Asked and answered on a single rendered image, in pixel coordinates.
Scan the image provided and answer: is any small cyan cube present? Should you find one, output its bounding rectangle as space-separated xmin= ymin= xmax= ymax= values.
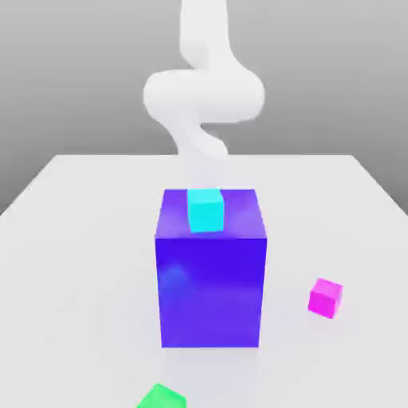
xmin=186 ymin=187 xmax=226 ymax=233

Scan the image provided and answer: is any small magenta cube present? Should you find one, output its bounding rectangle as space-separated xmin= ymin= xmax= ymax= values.
xmin=307 ymin=277 xmax=344 ymax=320

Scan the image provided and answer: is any small green cube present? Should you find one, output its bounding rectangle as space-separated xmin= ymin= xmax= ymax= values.
xmin=135 ymin=382 xmax=187 ymax=408

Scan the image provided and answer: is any large blue box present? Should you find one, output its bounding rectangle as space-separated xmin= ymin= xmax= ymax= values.
xmin=154 ymin=187 xmax=268 ymax=349

